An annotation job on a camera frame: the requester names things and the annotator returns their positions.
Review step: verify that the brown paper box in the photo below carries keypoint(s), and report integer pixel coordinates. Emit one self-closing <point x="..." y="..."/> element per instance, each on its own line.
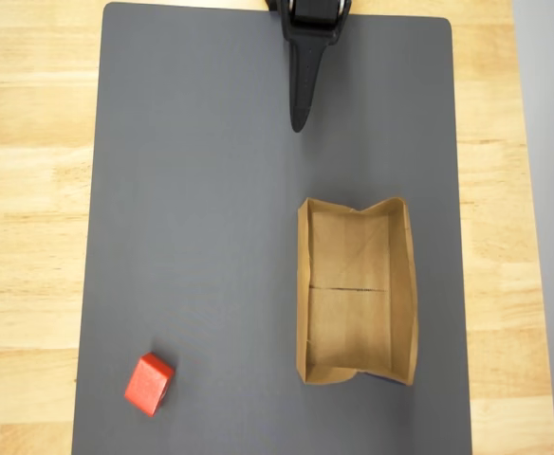
<point x="348" y="322"/>

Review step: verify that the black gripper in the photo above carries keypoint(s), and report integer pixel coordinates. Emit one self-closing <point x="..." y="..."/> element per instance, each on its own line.
<point x="308" y="33"/>

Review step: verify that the red cube with letter B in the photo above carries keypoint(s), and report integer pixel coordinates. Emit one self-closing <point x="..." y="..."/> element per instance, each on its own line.
<point x="146" y="384"/>

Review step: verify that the dark grey mat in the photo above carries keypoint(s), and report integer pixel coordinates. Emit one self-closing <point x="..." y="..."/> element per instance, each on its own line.
<point x="210" y="237"/>

